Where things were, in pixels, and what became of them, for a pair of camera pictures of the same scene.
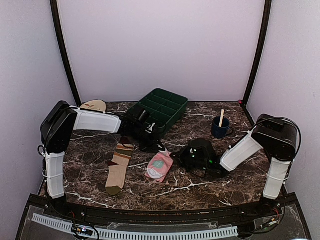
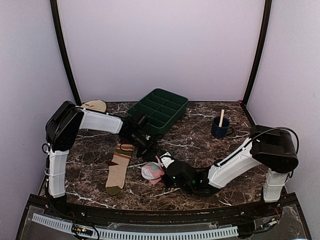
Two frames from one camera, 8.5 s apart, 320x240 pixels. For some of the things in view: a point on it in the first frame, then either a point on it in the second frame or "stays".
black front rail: (114, 215) stays
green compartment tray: (164, 107) stays
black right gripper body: (189, 161) → (188, 189)
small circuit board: (84, 231) stays
